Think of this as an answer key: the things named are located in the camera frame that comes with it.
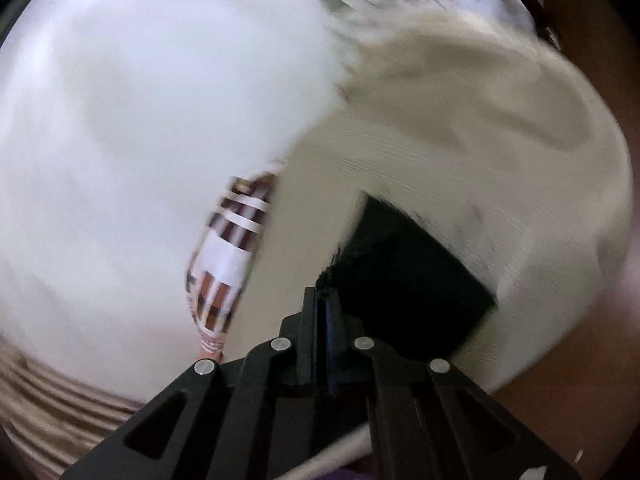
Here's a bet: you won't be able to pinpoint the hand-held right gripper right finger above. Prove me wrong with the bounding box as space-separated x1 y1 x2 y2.
324 294 585 480

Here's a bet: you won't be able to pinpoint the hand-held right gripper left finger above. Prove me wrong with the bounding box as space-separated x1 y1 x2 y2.
62 286 327 480

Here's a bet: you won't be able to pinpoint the black pants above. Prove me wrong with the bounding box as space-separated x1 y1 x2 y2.
317 192 501 361

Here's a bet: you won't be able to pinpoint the white stick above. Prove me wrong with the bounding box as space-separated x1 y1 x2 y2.
287 425 373 480

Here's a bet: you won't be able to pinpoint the brown white plaid cloth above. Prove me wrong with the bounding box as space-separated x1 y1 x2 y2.
182 172 281 361

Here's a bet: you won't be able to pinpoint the beige textured bedspread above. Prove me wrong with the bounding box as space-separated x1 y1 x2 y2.
222 7 633 396

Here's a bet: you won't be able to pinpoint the brown striped cloth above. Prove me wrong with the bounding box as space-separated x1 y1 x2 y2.
0 337 146 480

